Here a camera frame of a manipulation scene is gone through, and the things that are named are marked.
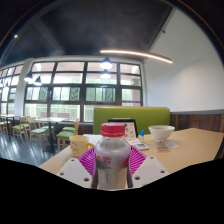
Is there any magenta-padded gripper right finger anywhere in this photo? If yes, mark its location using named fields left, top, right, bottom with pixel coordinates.
left=128, top=145, right=170, bottom=189

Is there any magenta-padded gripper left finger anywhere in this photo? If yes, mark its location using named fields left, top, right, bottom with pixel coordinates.
left=56, top=146, right=98, bottom=190

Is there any clear bottle with red cap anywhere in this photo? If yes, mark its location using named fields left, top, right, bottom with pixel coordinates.
left=90, top=122, right=134, bottom=191

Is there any yellow mug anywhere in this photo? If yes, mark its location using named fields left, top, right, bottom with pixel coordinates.
left=69, top=134, right=95, bottom=158

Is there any white paper napkin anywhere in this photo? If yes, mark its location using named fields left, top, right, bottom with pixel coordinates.
left=156, top=139, right=179, bottom=154

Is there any white paper sheet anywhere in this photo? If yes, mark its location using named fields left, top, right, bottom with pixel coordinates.
left=82, top=133, right=103, bottom=147

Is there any white bowl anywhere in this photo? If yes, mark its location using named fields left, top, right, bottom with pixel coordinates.
left=148, top=124, right=176, bottom=143

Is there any black-framed tablet with stickers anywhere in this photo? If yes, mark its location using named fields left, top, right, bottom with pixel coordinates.
left=107, top=118, right=139, bottom=140

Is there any green upholstered bench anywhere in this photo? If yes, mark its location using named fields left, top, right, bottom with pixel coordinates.
left=92, top=105, right=171, bottom=136

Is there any group of green-seated wooden chairs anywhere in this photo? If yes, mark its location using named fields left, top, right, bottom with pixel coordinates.
left=0, top=116, right=81, bottom=153

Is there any wooden dining table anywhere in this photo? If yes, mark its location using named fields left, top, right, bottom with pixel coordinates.
left=34, top=116, right=69, bottom=148
left=0, top=114, right=21, bottom=135

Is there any black pendant lamp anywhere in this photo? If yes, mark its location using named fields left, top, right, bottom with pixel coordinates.
left=99, top=57, right=114, bottom=70
left=33, top=75, right=43, bottom=87
left=23, top=71, right=34, bottom=84
left=100, top=69, right=112, bottom=80

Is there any long linear ceiling light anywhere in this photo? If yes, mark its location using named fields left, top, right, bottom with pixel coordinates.
left=99, top=49, right=174, bottom=64

